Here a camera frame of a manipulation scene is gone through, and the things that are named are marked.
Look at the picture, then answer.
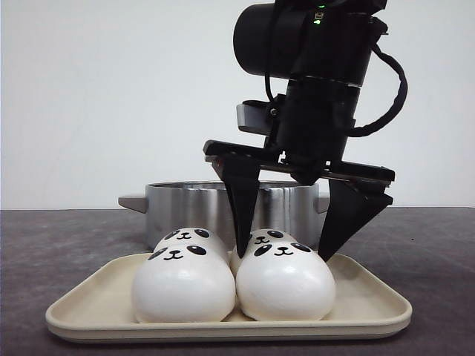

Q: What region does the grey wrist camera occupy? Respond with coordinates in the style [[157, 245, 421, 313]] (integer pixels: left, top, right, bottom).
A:
[[236, 100, 280, 136]]

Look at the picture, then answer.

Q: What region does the panda bun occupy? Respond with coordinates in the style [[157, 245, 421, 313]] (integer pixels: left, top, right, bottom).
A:
[[236, 242, 336, 321], [131, 244, 235, 323], [230, 228, 297, 276], [154, 227, 230, 265]]

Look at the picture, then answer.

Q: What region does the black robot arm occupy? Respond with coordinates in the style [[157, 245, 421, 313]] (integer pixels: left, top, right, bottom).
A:
[[203, 1, 408, 260]]

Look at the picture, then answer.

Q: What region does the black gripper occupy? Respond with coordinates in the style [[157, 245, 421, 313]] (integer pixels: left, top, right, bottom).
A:
[[203, 78, 395, 261]]

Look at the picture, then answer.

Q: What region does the stainless steel steamer pot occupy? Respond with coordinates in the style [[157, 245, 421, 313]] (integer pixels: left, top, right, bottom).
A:
[[118, 181, 330, 248]]

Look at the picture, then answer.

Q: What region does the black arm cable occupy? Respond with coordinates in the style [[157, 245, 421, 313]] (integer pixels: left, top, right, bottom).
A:
[[347, 16, 409, 137]]

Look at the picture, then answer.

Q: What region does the cream rectangular tray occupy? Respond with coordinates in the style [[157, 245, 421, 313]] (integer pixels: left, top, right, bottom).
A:
[[45, 254, 413, 343]]

